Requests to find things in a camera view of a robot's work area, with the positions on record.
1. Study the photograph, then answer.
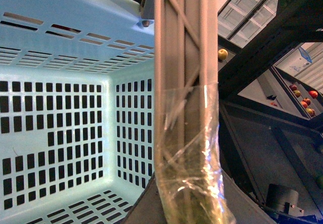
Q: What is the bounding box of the light blue plastic basket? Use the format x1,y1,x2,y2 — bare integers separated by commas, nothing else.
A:
1,0,154,223

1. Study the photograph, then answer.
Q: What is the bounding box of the green apple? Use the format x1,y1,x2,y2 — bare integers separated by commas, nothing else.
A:
218,48,228,61

